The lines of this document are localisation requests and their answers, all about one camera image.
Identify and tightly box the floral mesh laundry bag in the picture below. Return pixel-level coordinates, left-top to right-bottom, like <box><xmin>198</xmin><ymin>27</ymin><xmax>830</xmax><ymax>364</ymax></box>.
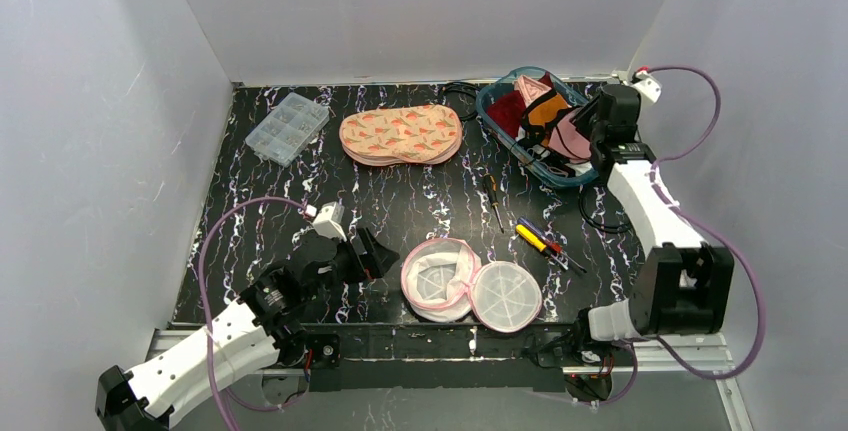
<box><xmin>339</xmin><ymin>104</ymin><xmax>463</xmax><ymax>167</ymax></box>

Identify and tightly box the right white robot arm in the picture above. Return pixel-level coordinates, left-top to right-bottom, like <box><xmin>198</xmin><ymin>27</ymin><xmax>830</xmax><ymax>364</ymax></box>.
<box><xmin>571</xmin><ymin>70</ymin><xmax>734</xmax><ymax>342</ymax></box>

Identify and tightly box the white round mesh laundry bag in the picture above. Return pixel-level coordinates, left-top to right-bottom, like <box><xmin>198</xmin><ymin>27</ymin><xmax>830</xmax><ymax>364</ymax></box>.
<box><xmin>401</xmin><ymin>238</ymin><xmax>543</xmax><ymax>334</ymax></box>

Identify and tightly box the black cable coil back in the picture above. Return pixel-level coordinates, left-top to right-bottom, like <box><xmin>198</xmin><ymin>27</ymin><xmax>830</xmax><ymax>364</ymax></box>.
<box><xmin>439</xmin><ymin>81</ymin><xmax>481</xmax><ymax>123</ymax></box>

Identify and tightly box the pink bra in basin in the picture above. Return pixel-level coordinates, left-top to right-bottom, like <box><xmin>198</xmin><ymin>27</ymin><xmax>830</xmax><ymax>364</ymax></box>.
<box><xmin>513</xmin><ymin>75</ymin><xmax>552</xmax><ymax>107</ymax></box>

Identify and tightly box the black cable coil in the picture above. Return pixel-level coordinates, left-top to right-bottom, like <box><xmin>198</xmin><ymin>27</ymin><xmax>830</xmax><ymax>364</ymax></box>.
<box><xmin>439</xmin><ymin>81</ymin><xmax>481</xmax><ymax>123</ymax></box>
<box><xmin>578</xmin><ymin>182</ymin><xmax>631</xmax><ymax>236</ymax></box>

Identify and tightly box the white bra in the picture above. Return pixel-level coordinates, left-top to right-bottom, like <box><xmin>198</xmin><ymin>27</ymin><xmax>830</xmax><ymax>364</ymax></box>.
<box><xmin>529</xmin><ymin>150</ymin><xmax>591</xmax><ymax>178</ymax></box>

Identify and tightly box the dark red cloth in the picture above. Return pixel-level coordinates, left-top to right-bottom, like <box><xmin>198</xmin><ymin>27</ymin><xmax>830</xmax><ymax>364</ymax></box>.
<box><xmin>487</xmin><ymin>72</ymin><xmax>553</xmax><ymax>140</ymax></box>

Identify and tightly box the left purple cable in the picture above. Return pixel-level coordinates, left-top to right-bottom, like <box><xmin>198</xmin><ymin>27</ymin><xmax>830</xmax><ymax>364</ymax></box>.
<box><xmin>197</xmin><ymin>197</ymin><xmax>319</xmax><ymax>431</ymax></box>

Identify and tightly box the orange black bra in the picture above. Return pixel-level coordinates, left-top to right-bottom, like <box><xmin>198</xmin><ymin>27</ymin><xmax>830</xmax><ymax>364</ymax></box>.
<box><xmin>516</xmin><ymin>88</ymin><xmax>571</xmax><ymax>156</ymax></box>

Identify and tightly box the teal plastic basin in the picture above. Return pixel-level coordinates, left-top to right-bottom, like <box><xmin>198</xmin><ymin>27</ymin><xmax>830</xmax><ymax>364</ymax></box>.
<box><xmin>475</xmin><ymin>66</ymin><xmax>620</xmax><ymax>189</ymax></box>

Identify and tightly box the clear plastic compartment box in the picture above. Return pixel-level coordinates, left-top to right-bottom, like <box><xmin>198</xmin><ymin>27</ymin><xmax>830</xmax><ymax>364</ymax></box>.
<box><xmin>246</xmin><ymin>93</ymin><xmax>330</xmax><ymax>167</ymax></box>

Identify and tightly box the yellow handled screwdriver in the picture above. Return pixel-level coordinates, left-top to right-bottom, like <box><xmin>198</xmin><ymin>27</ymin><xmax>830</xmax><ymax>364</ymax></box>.
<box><xmin>515</xmin><ymin>224</ymin><xmax>559</xmax><ymax>259</ymax></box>

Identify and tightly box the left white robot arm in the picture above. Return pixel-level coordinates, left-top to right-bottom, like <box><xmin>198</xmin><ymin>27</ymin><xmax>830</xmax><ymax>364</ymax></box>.
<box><xmin>95</xmin><ymin>203</ymin><xmax>399</xmax><ymax>430</ymax></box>

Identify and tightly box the black cable coil right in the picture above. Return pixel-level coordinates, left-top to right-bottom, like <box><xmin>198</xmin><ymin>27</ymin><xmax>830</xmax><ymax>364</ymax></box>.
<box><xmin>578</xmin><ymin>182</ymin><xmax>631</xmax><ymax>236</ymax></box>

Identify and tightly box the pink black bra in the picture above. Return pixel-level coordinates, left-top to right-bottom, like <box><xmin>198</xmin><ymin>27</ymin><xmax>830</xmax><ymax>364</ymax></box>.
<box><xmin>547</xmin><ymin>111</ymin><xmax>591</xmax><ymax>164</ymax></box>

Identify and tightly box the black yellow screwdriver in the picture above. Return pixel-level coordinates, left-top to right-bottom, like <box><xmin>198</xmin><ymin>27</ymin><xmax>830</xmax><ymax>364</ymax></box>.
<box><xmin>482</xmin><ymin>174</ymin><xmax>505</xmax><ymax>233</ymax></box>

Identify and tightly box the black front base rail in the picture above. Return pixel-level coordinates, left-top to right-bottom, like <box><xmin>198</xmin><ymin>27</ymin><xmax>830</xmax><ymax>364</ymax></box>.
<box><xmin>148</xmin><ymin>318</ymin><xmax>637</xmax><ymax>393</ymax></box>

